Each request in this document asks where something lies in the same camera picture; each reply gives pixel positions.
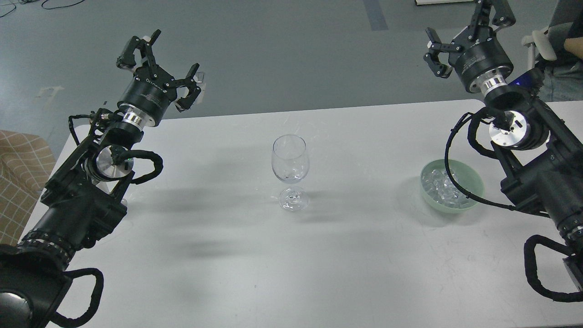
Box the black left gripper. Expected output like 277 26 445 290
116 29 202 127

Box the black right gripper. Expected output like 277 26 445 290
424 0 517 93

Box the clear ice cubes pile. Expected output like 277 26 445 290
420 169 474 210

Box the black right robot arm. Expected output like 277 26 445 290
424 0 583 302

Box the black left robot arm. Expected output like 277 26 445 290
0 30 202 328

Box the clear wine glass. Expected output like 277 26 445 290
271 133 310 212

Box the white board on floor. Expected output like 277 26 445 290
414 0 472 6

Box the white office chair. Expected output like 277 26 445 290
522 0 583 102

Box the green bowl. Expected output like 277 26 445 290
419 159 484 215

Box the black floor cable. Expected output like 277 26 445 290
0 0 86 18

